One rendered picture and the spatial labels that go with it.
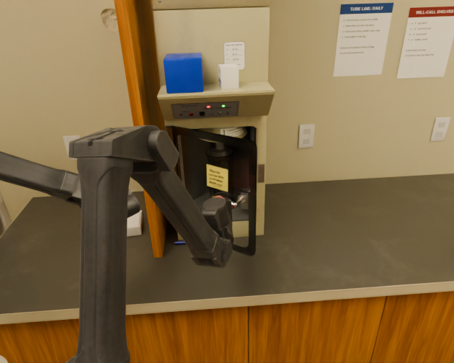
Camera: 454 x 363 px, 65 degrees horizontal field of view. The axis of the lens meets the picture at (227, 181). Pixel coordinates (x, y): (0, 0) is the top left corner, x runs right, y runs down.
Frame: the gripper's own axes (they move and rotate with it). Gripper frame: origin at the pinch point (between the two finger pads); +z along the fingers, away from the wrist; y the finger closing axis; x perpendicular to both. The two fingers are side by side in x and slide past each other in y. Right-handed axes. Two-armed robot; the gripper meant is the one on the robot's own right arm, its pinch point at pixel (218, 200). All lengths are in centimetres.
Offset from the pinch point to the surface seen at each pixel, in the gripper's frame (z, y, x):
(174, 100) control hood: 5.9, 29.2, 10.7
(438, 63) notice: 59, 26, -98
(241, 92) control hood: 5.0, 30.7, -7.8
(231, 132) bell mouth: 19.1, 14.1, -5.9
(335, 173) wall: 59, -24, -59
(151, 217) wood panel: 7.5, -9.5, 21.8
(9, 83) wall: 60, 25, 80
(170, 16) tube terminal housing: 17, 49, 10
